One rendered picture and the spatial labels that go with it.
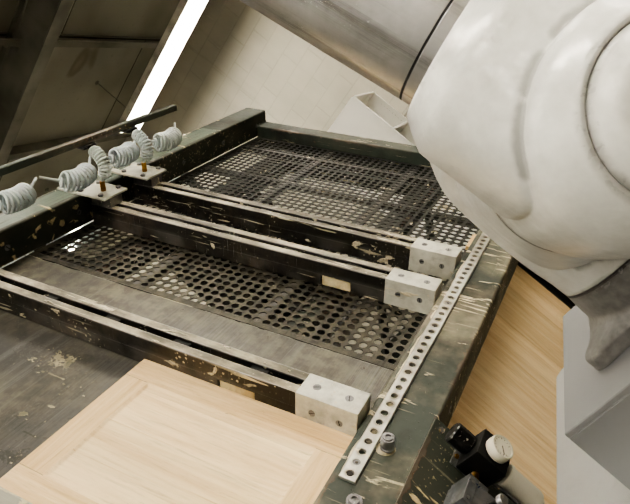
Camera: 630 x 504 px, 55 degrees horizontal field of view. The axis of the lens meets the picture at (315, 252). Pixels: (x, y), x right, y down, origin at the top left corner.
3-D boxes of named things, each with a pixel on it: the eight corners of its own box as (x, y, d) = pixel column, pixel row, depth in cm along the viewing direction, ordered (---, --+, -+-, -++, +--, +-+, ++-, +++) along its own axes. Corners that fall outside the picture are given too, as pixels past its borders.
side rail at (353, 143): (510, 196, 226) (515, 168, 221) (257, 150, 269) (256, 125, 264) (515, 189, 232) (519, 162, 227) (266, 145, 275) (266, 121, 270)
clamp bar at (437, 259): (451, 284, 158) (463, 199, 147) (105, 198, 205) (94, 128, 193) (461, 267, 166) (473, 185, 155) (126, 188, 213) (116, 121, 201)
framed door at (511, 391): (588, 567, 139) (596, 563, 138) (403, 405, 144) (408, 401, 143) (613, 351, 210) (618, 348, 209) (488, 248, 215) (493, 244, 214)
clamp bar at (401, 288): (429, 320, 144) (441, 229, 132) (63, 219, 190) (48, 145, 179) (441, 300, 152) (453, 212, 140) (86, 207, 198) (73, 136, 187)
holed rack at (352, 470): (355, 484, 95) (355, 482, 95) (338, 477, 97) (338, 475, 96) (532, 164, 225) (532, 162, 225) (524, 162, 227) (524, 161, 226)
